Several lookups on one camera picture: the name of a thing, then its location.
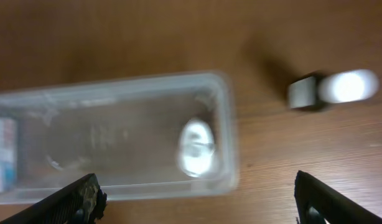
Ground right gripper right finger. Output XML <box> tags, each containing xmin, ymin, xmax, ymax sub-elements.
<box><xmin>294</xmin><ymin>170</ymin><xmax>382</xmax><ymax>224</ymax></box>

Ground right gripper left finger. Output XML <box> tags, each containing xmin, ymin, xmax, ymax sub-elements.
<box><xmin>0</xmin><ymin>174</ymin><xmax>107</xmax><ymax>224</ymax></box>

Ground clear plastic container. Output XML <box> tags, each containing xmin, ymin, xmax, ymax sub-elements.
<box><xmin>0</xmin><ymin>71</ymin><xmax>239</xmax><ymax>205</ymax></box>

